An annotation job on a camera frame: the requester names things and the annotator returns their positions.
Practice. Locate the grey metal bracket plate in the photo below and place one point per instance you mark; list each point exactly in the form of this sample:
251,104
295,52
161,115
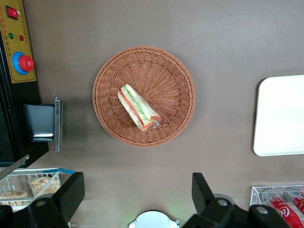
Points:
58,123

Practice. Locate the yellow control panel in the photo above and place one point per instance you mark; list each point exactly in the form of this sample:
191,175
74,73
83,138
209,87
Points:
14,46

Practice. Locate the green indicator light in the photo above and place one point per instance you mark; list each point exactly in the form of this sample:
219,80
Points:
11,35

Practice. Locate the clear acrylic bottle rack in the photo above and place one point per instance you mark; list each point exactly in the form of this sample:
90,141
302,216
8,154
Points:
254,194

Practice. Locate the blue tape strip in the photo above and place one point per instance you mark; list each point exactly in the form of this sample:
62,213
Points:
66,170

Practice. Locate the cream plastic tray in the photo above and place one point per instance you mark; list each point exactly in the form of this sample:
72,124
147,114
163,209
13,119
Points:
280,114

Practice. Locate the large brown wicker basket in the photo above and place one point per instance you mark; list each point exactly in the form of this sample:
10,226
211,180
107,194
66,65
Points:
166,71

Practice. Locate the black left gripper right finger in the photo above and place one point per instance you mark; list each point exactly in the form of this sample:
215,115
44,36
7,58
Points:
202,194

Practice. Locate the peanut brittle snack bag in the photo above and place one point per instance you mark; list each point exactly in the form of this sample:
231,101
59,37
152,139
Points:
44,185
13,194

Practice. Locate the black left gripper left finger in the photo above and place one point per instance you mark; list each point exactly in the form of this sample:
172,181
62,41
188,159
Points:
71,190

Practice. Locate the red indicator light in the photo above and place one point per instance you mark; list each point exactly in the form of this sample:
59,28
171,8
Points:
21,38

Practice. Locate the red rocker switch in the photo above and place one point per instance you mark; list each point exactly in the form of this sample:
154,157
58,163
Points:
11,12

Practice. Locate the aluminium angle bar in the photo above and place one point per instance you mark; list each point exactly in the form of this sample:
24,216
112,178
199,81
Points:
14,167

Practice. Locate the triangle sandwich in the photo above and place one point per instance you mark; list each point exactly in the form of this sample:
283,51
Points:
136,107

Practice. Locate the black control machine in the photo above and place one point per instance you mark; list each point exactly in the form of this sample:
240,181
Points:
28,95

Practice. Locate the red emergency stop button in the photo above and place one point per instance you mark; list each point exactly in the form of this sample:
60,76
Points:
26,63

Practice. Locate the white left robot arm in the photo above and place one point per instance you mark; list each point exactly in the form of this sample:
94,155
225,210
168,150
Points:
154,221

